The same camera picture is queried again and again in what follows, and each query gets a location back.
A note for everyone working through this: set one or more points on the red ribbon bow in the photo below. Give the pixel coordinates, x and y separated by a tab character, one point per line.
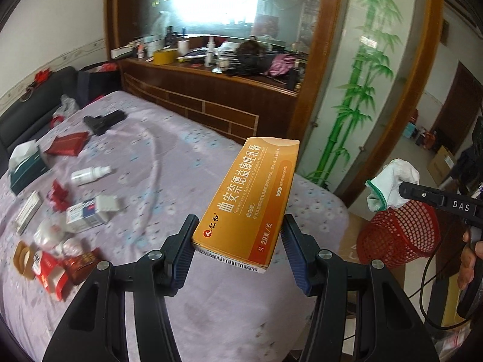
42	76

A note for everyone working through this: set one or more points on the slim white bottle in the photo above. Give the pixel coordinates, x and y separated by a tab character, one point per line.
210	52

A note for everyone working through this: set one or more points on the long white carton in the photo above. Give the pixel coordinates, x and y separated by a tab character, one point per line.
122	53

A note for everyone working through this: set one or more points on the yellow tape roll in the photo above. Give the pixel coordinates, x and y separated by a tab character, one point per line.
165	56

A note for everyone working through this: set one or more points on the white square box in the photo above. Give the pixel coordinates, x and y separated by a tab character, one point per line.
154	46

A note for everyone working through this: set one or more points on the white spray bottle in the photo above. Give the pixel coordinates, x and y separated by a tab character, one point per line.
88	176

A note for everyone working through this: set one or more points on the flat red packet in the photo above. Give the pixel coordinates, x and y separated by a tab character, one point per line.
68	144

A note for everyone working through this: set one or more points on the blue and white medicine box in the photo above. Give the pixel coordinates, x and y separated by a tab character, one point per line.
85	215

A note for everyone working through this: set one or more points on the orange medicine box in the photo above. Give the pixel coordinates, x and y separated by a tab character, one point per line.
249	203

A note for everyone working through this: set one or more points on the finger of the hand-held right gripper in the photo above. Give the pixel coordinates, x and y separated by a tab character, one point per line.
422	194

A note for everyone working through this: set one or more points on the black toy pistol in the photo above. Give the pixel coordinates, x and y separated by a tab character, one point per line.
103	122

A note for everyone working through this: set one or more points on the small bottle with red cap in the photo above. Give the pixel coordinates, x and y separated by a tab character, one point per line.
140	51

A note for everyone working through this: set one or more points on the white tissue roll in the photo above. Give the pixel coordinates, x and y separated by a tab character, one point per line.
183	48

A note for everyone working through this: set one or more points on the small cardboard box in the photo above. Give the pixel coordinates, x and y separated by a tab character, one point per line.
441	166

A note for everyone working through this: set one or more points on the dark fabric bag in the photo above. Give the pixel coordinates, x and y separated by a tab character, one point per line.
98	83

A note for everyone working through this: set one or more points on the red mesh basket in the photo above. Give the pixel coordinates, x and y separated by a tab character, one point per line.
400	237

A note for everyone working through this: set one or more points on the brown and red wrapper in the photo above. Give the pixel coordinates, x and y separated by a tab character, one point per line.
81	266

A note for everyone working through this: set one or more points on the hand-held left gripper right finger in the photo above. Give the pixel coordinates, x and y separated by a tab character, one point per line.
295	262

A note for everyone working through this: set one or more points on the green tissue box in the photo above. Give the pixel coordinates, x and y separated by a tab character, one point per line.
28	173

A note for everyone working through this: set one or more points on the brown tape core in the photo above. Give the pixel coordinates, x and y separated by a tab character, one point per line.
19	260

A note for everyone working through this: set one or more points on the purple floral bed sheet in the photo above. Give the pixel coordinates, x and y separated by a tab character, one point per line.
169	181

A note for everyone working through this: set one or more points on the bamboo print glass panel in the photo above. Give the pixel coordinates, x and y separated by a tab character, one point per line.
362	83

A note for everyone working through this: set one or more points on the person's right hand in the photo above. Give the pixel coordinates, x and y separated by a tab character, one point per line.
468	264

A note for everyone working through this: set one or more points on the black leather headboard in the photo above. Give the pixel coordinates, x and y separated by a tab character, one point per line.
45	94

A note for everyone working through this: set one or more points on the wooden dresser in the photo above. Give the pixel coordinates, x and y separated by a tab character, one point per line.
211	101

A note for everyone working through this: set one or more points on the clear plastic bag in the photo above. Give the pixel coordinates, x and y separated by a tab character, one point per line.
47	235

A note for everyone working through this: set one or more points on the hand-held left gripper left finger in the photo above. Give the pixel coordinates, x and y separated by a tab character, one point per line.
184	264

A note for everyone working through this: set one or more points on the pink cloth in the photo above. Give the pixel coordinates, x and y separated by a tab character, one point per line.
283	65

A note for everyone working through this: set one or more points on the crumpled red wrapper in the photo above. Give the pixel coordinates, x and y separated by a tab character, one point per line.
58	196

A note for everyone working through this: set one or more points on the long white flat box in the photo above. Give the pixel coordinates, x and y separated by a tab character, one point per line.
29	211

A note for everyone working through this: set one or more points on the red and white carton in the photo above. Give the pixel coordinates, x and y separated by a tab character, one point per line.
49	275

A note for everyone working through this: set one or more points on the round clear plastic lid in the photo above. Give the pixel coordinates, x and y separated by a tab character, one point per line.
70	247

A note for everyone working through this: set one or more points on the white cloth glove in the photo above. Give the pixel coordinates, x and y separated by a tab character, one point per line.
392	181

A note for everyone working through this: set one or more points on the dark cloth pile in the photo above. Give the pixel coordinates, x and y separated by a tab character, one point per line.
253	56

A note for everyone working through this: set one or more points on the clear bag with red contents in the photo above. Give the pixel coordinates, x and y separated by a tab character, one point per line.
66	105

